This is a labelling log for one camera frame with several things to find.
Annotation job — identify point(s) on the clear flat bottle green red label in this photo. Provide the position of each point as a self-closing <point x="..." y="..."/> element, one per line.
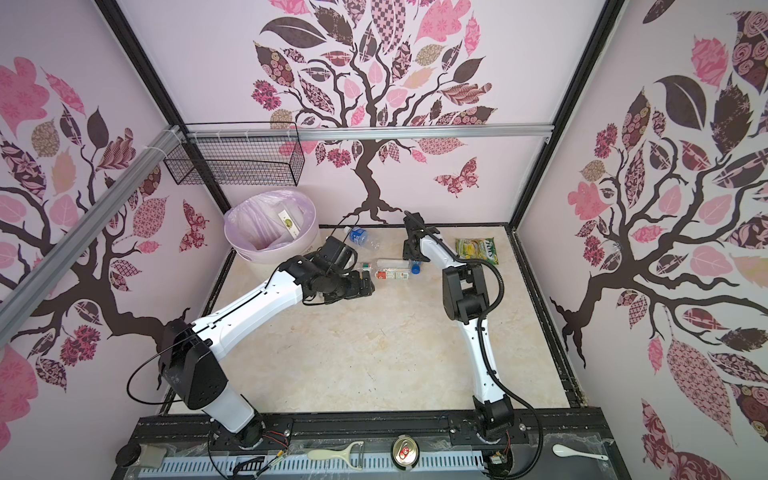
<point x="387" y="269"/>

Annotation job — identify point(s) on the black wire mesh basket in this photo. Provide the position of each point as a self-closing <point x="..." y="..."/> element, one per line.
<point x="261" y="153"/>

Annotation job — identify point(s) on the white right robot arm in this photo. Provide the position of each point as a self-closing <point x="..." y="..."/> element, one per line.
<point x="466" y="301"/>

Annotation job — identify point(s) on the clear square bottle white label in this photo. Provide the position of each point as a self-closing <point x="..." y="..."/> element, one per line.
<point x="289" y="223"/>

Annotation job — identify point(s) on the cream vegetable peeler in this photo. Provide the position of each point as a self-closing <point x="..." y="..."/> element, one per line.
<point x="344" y="455"/>

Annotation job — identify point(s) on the crushed metal can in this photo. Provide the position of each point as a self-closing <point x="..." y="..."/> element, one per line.
<point x="405" y="452"/>

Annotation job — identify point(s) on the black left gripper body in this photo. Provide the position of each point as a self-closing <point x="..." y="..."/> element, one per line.
<point x="342" y="286"/>

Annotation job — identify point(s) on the clear bottle blue label back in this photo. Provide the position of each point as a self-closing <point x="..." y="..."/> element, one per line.
<point x="362" y="237"/>

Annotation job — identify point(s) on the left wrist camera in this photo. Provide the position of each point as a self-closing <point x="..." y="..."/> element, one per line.
<point x="336" y="255"/>

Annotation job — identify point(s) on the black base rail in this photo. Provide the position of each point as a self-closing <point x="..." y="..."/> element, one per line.
<point x="459" y="427"/>

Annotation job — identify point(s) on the cream bin with pink liner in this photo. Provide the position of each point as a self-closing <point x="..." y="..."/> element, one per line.
<point x="257" y="235"/>

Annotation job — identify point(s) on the white plastic spoon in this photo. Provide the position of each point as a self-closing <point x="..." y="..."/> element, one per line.
<point x="564" y="451"/>

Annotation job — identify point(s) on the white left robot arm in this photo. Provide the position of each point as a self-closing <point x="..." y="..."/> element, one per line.
<point x="191" y="354"/>

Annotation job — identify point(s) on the green yellow snack bag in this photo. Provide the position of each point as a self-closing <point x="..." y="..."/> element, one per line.
<point x="477" y="249"/>

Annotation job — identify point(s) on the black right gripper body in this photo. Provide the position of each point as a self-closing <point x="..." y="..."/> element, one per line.
<point x="409" y="253"/>

